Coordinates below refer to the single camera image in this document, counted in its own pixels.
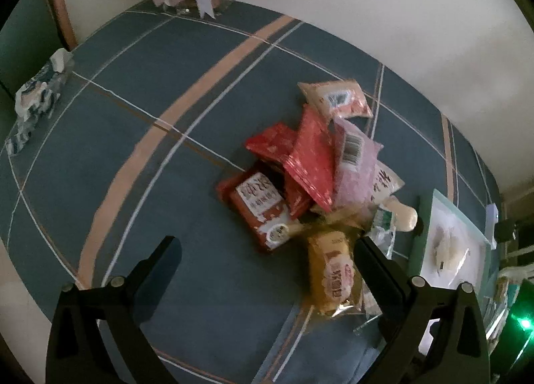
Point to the large red snack packet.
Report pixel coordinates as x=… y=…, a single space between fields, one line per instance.
x=313 y=159

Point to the brown white wafer packet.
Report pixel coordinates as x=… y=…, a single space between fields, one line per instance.
x=254 y=200

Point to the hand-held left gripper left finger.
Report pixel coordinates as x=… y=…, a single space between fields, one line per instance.
x=165 y=254

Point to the small red snack packet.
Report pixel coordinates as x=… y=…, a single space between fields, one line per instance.
x=297 y=196

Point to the red candy packet white print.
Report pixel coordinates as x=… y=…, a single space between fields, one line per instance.
x=273 y=142

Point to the white packet black characters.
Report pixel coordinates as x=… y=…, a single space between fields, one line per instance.
x=386 y=181

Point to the green snack packet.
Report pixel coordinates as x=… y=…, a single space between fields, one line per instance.
x=384 y=229

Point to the pink snack packet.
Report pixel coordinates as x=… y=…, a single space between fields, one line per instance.
x=354 y=175

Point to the light green tray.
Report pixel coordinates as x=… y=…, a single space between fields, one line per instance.
x=473 y=250

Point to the white power strip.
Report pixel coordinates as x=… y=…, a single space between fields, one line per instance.
x=492 y=221

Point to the yellow bread packet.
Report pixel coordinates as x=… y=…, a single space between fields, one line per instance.
x=331 y=267

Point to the white bun clear wrapper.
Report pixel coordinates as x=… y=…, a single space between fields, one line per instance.
x=448 y=248

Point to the black power adapter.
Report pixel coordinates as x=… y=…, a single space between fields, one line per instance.
x=505 y=229

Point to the orange beige snack packet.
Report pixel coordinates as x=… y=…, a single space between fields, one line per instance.
x=338 y=98

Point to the wrapped white bun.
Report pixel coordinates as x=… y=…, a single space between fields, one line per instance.
x=402 y=215

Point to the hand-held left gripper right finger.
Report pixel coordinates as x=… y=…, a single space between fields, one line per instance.
x=375 y=267

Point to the blue white tissue pack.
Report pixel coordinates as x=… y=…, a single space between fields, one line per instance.
x=39 y=94

